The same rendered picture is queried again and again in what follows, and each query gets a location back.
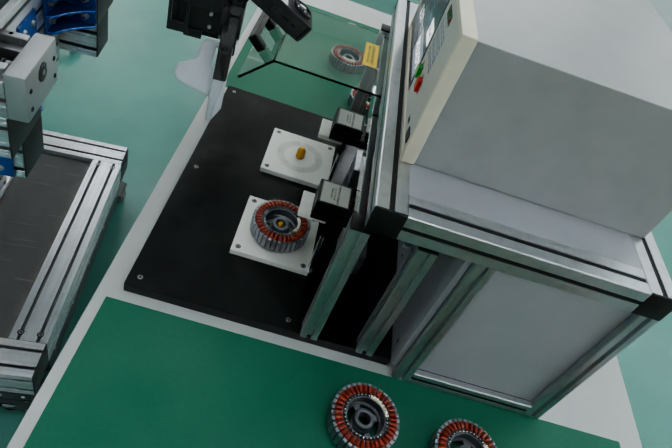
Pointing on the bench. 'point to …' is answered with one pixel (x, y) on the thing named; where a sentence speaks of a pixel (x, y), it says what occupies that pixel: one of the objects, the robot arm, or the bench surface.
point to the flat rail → (367, 157)
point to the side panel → (516, 342)
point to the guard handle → (261, 31)
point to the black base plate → (169, 238)
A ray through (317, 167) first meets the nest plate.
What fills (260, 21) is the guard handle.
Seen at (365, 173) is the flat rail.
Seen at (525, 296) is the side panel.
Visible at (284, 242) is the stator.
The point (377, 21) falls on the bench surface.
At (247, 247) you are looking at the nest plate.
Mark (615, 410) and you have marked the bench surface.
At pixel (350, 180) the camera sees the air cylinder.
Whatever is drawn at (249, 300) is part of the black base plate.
